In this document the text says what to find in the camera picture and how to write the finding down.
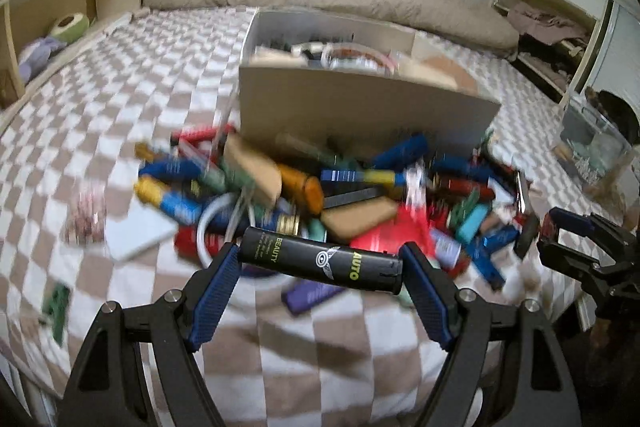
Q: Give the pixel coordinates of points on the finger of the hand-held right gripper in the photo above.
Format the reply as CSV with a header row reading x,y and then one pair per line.
x,y
575,222
565,259

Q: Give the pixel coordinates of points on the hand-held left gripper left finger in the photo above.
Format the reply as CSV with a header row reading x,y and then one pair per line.
x,y
212,297

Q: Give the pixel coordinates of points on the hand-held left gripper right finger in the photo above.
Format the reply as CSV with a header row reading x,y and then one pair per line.
x,y
427,297

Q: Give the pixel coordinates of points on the black AUTO BEAUTY tube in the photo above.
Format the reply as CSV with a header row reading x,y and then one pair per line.
x,y
320,259

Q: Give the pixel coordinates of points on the pile of assorted lighters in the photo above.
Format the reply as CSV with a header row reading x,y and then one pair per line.
x,y
400,152

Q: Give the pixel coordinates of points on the white cardboard box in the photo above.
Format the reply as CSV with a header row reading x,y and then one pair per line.
x,y
350,112

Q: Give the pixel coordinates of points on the heap of mixed small items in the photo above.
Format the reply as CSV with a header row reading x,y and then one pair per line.
x,y
350,57

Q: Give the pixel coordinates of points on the red foil packet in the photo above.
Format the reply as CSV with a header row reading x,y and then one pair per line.
x,y
395,234

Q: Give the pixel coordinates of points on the clear plastic storage box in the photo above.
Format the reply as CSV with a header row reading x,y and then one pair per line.
x,y
585,132

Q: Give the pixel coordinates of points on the wooden rounded tag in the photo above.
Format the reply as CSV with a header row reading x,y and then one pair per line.
x,y
357,217

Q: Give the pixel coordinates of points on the wooden leaf shaped piece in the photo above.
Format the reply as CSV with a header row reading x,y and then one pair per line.
x,y
252,172

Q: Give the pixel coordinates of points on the amber lighter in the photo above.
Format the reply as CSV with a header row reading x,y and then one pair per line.
x,y
305,189

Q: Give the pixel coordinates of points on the pink patterned packet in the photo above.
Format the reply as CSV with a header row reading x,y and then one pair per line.
x,y
87,219

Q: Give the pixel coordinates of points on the green clothespin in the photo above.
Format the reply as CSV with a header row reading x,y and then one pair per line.
x,y
57,312

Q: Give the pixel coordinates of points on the dark folded clothes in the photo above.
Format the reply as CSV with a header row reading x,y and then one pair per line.
x,y
550,57

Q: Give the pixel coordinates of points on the white louvred door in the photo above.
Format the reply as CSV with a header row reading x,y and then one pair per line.
x,y
620,47

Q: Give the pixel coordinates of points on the round cork coaster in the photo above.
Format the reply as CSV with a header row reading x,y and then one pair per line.
x,y
450,77

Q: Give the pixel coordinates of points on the pink clothes heap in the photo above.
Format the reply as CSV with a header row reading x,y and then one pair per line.
x,y
545,19

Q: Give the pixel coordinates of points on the purple plush toy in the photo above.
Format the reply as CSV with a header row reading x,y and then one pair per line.
x,y
40,54

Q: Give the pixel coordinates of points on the green avocado plush toy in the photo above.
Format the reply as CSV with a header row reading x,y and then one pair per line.
x,y
70,27

